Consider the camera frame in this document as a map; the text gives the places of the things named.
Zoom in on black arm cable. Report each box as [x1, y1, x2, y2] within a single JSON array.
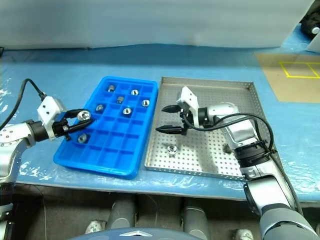
[[179, 112, 305, 216], [0, 78, 47, 131]]

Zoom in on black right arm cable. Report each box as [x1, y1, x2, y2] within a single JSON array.
[[179, 112, 305, 216]]

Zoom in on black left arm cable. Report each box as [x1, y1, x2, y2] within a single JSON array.
[[0, 78, 47, 131]]

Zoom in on white backdrop panel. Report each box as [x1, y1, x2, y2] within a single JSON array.
[[0, 0, 319, 50]]

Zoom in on brown cardboard sheet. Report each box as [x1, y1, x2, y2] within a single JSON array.
[[253, 51, 320, 103]]

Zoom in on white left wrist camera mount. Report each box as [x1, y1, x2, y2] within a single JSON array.
[[37, 95, 68, 141]]

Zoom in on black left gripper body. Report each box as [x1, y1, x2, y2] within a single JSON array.
[[51, 111, 73, 141]]

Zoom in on blue compartment tray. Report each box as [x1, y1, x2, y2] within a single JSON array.
[[53, 75, 160, 181]]

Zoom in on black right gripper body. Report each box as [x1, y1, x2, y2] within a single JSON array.
[[178, 102, 195, 137]]

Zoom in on blue table mat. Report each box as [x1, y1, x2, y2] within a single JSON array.
[[0, 22, 320, 203]]

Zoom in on dark grey cylindrical shape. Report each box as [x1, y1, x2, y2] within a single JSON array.
[[183, 199, 211, 236], [106, 196, 138, 230]]

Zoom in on grey speckled rounded shape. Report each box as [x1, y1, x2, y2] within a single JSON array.
[[233, 228, 256, 240], [84, 219, 106, 235]]

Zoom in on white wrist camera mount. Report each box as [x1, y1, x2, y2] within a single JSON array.
[[175, 86, 201, 128], [37, 95, 68, 141]]

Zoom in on blue-grey dome with triangle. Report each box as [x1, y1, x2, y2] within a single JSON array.
[[65, 225, 186, 240]]

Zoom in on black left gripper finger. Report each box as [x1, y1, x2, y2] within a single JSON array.
[[67, 118, 95, 134], [65, 108, 91, 121]]

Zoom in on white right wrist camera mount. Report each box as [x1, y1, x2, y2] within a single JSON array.
[[175, 86, 201, 128]]

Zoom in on black rounded device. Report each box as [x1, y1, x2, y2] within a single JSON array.
[[299, 10, 320, 40]]

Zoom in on perforated steel tray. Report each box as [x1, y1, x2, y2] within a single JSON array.
[[144, 76, 266, 182]]

